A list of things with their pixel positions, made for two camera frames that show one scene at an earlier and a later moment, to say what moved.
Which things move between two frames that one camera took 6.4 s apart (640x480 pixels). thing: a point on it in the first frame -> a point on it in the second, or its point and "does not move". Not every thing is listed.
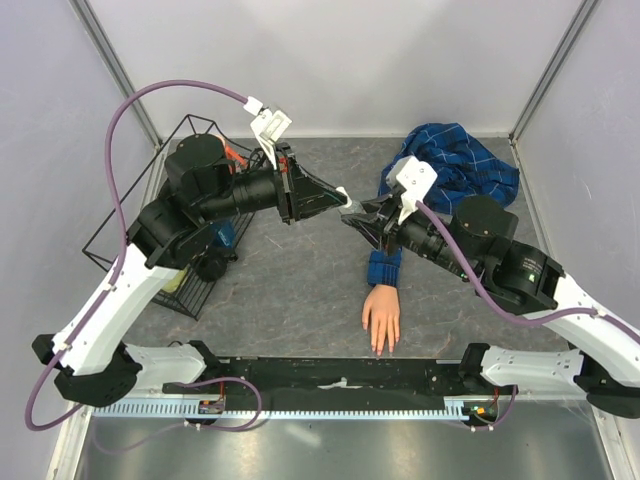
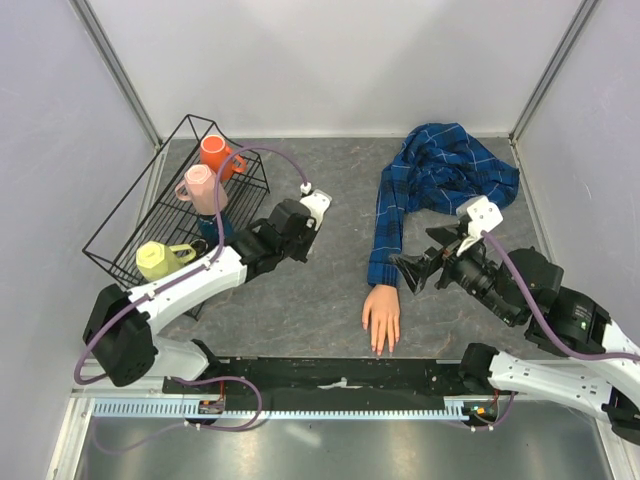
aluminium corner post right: [573, 30] does not move
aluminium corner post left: [101, 43] does not move
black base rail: [407, 379] does not move
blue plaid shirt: [464, 169] does not move
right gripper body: [396, 222] -> [451, 255]
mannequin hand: [383, 304] does not move
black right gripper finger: [380, 206] -> [416, 269]
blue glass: [223, 235] does not move
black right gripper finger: [370, 225] -> [445, 234]
